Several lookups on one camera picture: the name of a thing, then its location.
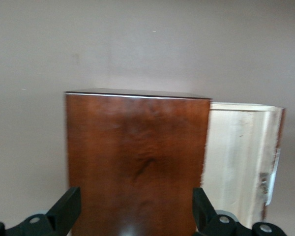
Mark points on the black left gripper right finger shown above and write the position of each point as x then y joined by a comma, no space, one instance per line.
211,216

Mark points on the light wood drawer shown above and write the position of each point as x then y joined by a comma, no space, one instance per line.
236,159

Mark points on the dark brown wooden cabinet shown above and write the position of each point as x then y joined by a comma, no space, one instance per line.
137,159

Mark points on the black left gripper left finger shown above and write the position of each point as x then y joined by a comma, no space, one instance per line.
61,211

